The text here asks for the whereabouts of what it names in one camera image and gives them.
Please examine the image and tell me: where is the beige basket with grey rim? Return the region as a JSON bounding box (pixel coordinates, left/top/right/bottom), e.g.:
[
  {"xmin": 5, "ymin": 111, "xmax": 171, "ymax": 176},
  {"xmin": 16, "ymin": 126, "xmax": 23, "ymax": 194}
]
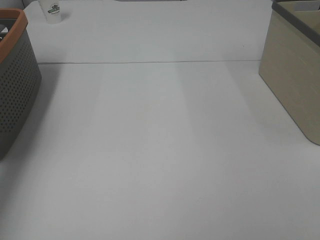
[{"xmin": 258, "ymin": 0, "xmax": 320, "ymax": 145}]

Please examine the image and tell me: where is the white paper cup green logo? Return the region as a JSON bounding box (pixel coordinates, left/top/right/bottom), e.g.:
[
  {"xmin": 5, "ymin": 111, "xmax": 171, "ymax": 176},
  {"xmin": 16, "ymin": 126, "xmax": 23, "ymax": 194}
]
[{"xmin": 38, "ymin": 0, "xmax": 62, "ymax": 25}]

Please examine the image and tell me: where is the grey perforated basket orange rim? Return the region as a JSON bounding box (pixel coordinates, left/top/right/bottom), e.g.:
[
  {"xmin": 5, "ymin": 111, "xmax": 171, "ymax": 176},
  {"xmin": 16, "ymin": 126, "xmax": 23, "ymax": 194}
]
[{"xmin": 0, "ymin": 8, "xmax": 42, "ymax": 159}]

